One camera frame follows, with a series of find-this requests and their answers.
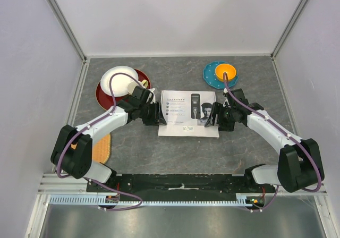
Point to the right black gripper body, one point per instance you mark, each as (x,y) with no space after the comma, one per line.
(226,118)

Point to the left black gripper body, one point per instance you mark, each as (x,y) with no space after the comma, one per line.
(146,113)

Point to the white clipper kit box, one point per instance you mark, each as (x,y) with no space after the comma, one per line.
(186,113)

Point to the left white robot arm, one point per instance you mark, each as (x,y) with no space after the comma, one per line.
(72,153)

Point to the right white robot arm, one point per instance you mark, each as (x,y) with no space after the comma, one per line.
(299,164)

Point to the pale yellow mug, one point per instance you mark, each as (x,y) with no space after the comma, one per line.
(133,84)

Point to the white paper plate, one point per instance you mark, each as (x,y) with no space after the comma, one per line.
(118,78)

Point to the dark red round tray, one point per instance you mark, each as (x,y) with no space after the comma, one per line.
(106,101)

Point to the orange bowl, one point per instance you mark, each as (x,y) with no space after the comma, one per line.
(225,72)

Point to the teal scalloped plate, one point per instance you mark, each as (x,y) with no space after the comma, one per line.
(213,74)

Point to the woven bamboo tray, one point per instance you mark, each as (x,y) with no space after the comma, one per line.
(101,151)

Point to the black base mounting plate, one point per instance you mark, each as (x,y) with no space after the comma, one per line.
(186,187)

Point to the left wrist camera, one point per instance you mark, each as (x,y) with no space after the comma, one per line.
(152,97)

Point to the slotted cable duct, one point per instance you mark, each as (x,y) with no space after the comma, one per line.
(103,200)

